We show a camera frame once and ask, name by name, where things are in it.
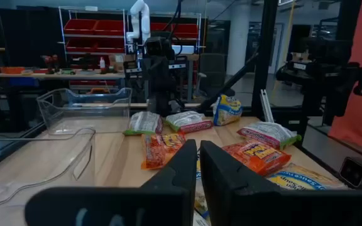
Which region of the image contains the blue box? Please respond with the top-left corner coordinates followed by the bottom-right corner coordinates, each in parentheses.
top-left (9, 77), bottom-right (40, 88)

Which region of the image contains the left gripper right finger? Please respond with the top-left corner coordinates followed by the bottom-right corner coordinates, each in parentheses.
top-left (199, 140), bottom-right (362, 226)

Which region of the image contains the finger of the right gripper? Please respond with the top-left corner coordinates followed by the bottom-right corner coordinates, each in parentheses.
top-left (162, 74), bottom-right (178, 106)
top-left (148, 74), bottom-right (164, 106)

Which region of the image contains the orange tray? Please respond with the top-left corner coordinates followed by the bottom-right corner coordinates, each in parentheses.
top-left (0, 66), bottom-right (26, 75)

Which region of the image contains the green pink Maruchan ramen pack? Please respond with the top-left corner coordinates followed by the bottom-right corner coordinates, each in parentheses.
top-left (165, 110), bottom-right (214, 134)
top-left (236, 121), bottom-right (303, 151)
top-left (123, 110), bottom-right (164, 136)

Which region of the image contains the black exterior camera box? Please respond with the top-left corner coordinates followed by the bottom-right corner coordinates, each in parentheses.
top-left (339, 156), bottom-right (362, 189)

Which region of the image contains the orange Maruchan ramen pack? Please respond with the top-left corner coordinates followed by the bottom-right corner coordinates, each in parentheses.
top-left (140, 131), bottom-right (187, 171)
top-left (221, 139), bottom-right (292, 176)

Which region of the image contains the grey office chair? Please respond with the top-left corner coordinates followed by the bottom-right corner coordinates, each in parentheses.
top-left (198, 52), bottom-right (236, 97)

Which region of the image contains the cardboard box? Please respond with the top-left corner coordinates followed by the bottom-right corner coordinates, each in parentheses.
top-left (108, 53), bottom-right (128, 73)

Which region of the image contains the blue yellow Maruchan ramen pack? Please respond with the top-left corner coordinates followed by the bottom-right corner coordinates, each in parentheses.
top-left (194, 153), bottom-right (212, 226)
top-left (212, 94), bottom-right (243, 127)
top-left (266, 162), bottom-right (349, 191)

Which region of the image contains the silver aluminium bracket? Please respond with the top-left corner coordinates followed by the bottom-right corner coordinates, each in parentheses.
top-left (259, 89), bottom-right (275, 123)

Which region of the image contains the red power drill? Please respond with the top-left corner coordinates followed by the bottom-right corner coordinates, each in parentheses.
top-left (41, 55), bottom-right (61, 75)

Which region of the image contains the red plastic storage bin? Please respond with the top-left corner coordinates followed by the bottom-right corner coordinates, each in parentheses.
top-left (63, 18), bottom-right (97, 35)
top-left (172, 23), bottom-right (199, 39)
top-left (94, 19), bottom-right (125, 36)
top-left (150, 22), bottom-right (172, 32)
top-left (95, 37), bottom-right (126, 53)
top-left (65, 37), bottom-right (97, 53)

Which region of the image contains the white wire shelving rack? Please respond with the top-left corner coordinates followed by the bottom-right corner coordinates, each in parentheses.
top-left (58, 5), bottom-right (202, 63)

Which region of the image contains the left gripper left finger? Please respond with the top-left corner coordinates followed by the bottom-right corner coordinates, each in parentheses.
top-left (25, 139), bottom-right (198, 226)

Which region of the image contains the clear plastic bin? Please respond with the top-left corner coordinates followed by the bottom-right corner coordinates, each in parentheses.
top-left (0, 127), bottom-right (96, 208)
top-left (36, 87), bottom-right (133, 136)

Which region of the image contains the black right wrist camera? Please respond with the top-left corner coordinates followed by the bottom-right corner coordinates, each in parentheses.
top-left (144, 36), bottom-right (171, 60)

